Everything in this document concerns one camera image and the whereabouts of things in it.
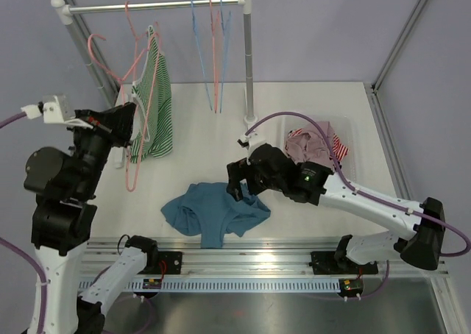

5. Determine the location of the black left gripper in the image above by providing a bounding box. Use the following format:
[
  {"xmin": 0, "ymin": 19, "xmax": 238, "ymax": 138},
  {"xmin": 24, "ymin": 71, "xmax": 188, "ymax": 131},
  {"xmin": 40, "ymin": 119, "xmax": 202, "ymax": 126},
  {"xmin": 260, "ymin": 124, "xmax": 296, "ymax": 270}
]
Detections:
[{"xmin": 65, "ymin": 101, "xmax": 137, "ymax": 196}]

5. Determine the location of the green white striped tank top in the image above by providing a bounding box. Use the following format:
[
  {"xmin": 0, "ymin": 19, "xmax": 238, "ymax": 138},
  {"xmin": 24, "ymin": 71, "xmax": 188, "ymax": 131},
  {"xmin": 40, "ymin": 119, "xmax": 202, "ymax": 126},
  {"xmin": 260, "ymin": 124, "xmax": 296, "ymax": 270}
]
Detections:
[{"xmin": 130, "ymin": 25, "xmax": 173, "ymax": 163}]

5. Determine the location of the blue tank top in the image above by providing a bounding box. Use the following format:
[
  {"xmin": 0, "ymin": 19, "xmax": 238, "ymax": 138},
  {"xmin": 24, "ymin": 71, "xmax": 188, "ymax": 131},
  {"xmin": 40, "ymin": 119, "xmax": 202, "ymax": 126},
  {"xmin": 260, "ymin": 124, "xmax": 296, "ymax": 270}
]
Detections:
[{"xmin": 161, "ymin": 182, "xmax": 271, "ymax": 249}]

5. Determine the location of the pink tank top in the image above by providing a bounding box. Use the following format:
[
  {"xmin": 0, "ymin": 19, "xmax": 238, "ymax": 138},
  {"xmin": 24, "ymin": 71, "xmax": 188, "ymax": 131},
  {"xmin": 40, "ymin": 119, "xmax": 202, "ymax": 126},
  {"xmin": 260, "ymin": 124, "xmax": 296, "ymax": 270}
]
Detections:
[{"xmin": 284, "ymin": 124, "xmax": 334, "ymax": 170}]

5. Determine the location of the pink hanger with red top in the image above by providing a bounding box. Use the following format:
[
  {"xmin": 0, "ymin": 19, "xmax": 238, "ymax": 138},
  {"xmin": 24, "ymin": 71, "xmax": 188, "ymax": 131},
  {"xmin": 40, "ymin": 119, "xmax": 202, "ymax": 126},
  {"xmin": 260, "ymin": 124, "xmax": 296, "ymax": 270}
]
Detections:
[{"xmin": 210, "ymin": 0, "xmax": 222, "ymax": 113}]

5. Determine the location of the red white striped tank top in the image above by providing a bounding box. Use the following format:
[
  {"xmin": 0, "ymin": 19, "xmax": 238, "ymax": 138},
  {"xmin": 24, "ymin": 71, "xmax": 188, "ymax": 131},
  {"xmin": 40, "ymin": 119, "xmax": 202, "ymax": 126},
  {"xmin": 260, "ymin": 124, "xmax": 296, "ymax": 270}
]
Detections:
[{"xmin": 286, "ymin": 127, "xmax": 350, "ymax": 162}]

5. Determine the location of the blue hanger end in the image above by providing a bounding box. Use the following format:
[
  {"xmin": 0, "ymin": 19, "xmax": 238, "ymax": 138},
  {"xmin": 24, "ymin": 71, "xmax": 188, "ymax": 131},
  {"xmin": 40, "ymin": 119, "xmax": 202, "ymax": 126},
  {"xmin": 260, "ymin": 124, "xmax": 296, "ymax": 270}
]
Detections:
[{"xmin": 219, "ymin": 1, "xmax": 232, "ymax": 113}]

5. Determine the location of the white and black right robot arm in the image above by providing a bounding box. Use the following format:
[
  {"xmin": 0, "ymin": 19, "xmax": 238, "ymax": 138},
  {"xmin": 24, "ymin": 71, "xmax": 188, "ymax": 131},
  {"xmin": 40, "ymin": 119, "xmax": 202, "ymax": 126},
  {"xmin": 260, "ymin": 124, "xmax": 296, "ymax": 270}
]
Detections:
[{"xmin": 227, "ymin": 143, "xmax": 445, "ymax": 274}]

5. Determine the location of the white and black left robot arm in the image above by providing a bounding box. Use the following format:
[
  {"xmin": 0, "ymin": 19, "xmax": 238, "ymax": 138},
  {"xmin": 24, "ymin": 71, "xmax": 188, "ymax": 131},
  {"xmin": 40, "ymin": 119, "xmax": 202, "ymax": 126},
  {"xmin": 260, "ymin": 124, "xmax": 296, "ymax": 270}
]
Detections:
[{"xmin": 24, "ymin": 97, "xmax": 159, "ymax": 333}]

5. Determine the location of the white plastic mesh basket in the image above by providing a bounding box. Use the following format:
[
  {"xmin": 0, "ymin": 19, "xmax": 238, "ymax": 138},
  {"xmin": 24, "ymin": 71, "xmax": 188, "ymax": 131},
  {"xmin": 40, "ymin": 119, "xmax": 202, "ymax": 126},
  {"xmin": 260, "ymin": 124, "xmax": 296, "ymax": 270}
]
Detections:
[{"xmin": 277, "ymin": 114, "xmax": 357, "ymax": 181}]

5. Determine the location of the silver and white clothes rack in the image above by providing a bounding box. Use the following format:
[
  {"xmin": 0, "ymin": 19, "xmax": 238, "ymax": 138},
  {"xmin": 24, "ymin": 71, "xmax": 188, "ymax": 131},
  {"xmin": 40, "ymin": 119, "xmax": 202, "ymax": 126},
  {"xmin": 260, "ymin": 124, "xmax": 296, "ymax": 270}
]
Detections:
[{"xmin": 60, "ymin": 0, "xmax": 258, "ymax": 168}]

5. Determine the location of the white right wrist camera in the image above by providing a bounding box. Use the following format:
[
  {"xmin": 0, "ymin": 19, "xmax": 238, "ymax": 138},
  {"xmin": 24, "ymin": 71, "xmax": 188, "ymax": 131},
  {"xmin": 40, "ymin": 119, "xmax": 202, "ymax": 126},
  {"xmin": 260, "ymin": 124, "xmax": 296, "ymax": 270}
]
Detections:
[{"xmin": 237, "ymin": 131, "xmax": 266, "ymax": 159}]

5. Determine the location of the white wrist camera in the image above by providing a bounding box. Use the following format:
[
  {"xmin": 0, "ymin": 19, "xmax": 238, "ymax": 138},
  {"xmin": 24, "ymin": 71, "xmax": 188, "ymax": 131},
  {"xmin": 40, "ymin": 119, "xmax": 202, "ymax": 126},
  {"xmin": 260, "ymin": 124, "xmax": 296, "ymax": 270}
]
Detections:
[
  {"xmin": 21, "ymin": 94, "xmax": 92, "ymax": 129},
  {"xmin": 237, "ymin": 131, "xmax": 266, "ymax": 159}
]

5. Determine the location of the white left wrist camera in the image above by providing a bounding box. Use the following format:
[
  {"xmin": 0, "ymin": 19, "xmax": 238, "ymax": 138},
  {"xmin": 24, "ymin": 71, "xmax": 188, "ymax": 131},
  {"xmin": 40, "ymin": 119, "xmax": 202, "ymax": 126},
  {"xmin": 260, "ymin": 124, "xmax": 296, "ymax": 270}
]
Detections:
[{"xmin": 21, "ymin": 94, "xmax": 92, "ymax": 129}]

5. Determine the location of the aluminium mounting rail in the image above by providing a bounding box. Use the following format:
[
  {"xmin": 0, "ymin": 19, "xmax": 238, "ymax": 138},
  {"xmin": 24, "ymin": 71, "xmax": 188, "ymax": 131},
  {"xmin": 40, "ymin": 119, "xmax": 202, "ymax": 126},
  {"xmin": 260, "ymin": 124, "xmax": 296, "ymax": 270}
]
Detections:
[{"xmin": 80, "ymin": 238, "xmax": 449, "ymax": 278}]

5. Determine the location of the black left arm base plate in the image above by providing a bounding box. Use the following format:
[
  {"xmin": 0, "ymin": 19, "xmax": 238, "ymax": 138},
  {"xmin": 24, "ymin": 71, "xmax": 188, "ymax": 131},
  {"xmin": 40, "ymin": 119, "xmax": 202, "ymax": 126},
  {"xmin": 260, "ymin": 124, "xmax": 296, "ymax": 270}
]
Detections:
[{"xmin": 143, "ymin": 251, "xmax": 183, "ymax": 276}]

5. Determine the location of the aluminium frame post left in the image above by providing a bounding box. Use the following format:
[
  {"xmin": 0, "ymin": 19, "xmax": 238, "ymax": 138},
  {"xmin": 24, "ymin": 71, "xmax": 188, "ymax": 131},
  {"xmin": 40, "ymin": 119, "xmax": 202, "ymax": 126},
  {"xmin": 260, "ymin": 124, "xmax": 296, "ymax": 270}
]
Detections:
[{"xmin": 51, "ymin": 0, "xmax": 119, "ymax": 107}]

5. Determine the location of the aluminium frame post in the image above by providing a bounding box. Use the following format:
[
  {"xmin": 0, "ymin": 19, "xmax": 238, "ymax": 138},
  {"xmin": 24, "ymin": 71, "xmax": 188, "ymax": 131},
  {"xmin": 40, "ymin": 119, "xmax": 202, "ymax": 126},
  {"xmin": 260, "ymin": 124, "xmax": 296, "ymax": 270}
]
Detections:
[
  {"xmin": 51, "ymin": 0, "xmax": 119, "ymax": 107},
  {"xmin": 371, "ymin": 0, "xmax": 442, "ymax": 92}
]

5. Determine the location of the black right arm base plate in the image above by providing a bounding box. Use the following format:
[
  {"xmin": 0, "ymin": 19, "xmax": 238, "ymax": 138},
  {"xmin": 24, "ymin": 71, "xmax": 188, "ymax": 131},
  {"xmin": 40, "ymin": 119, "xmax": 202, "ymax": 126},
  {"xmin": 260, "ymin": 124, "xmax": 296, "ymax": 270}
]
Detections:
[{"xmin": 309, "ymin": 251, "xmax": 379, "ymax": 275}]

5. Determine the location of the white slotted cable duct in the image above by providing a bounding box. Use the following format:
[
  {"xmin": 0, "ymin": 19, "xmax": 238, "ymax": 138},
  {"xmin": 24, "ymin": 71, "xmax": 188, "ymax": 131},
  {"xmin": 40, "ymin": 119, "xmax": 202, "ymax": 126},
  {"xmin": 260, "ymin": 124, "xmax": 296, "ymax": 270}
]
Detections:
[{"xmin": 79, "ymin": 277, "xmax": 343, "ymax": 293}]

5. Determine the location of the aluminium frame post right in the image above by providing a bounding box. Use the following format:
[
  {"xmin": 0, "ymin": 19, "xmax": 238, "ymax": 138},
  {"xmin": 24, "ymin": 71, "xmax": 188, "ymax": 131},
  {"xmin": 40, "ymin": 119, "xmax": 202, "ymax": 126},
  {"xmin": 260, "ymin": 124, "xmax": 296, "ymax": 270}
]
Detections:
[{"xmin": 371, "ymin": 0, "xmax": 442, "ymax": 92}]

